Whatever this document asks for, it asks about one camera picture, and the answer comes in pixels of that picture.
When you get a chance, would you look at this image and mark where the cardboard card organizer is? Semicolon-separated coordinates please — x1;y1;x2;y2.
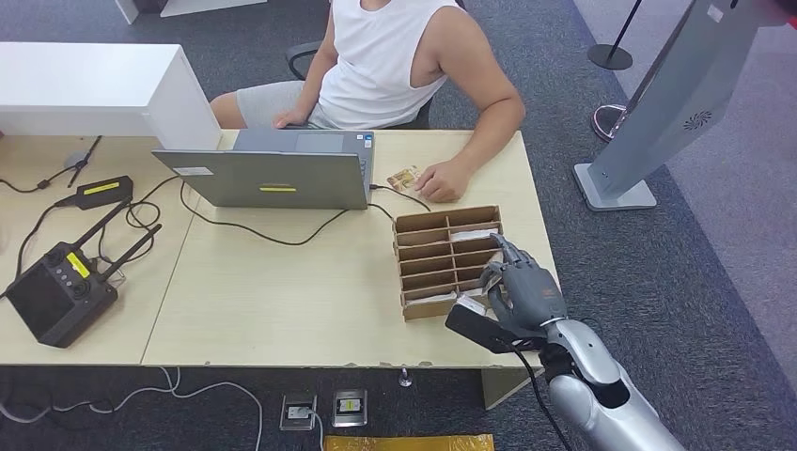
392;205;507;322

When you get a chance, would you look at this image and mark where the white furniture base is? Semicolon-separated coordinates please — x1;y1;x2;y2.
115;0;270;26

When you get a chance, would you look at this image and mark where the thin black cable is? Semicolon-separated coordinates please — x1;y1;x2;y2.
0;163;87;194

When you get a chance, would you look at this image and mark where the black adapter cable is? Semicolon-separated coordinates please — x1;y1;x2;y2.
0;196;77;299

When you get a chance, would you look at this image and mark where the black stanchion post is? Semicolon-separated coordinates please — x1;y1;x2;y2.
586;0;646;71

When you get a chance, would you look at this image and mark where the person's left hand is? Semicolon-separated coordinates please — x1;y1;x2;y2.
414;158;475;204

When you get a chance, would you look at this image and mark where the yellow plastic package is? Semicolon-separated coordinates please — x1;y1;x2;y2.
323;434;496;451

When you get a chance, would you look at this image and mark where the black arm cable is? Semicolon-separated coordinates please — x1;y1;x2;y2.
510;338;574;451

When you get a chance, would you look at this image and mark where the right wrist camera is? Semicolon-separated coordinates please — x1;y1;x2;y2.
444;303;543;356

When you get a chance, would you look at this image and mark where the chrome stanchion base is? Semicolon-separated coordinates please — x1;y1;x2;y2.
591;103;627;143

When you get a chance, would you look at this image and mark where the person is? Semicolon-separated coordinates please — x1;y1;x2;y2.
210;0;528;204

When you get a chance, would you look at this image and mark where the brown patterned card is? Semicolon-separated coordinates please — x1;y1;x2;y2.
385;164;423;193

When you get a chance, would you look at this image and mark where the desk leg panel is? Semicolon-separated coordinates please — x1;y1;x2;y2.
482;368;546;411

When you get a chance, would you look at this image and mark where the black remote controller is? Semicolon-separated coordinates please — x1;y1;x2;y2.
3;200;164;349

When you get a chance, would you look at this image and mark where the small black desk stand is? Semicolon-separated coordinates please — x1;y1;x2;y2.
66;135;104;189

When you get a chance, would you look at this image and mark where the black power adapter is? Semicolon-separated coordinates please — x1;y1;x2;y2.
74;175;135;211

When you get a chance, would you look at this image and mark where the black laptop power cable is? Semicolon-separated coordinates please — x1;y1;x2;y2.
179;180;432;247

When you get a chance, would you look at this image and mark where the white cabinet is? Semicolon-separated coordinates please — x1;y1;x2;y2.
0;41;222;152

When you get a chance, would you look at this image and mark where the silver kiosk stand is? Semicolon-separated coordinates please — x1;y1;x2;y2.
572;0;787;213

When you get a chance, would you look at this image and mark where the white floor cable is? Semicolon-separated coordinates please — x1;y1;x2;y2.
158;366;266;451
0;385;176;426

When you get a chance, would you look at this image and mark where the grey laptop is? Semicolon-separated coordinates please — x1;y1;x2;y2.
152;129;376;211

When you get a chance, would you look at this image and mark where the person's right hand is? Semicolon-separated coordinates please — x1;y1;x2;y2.
273;108;313;131

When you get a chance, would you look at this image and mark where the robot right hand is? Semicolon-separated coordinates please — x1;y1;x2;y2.
479;233;570;341

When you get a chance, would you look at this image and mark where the white plug cable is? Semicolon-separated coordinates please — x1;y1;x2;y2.
305;407;326;451

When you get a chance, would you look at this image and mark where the black coiled cable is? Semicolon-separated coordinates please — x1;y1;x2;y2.
96;177;183;268

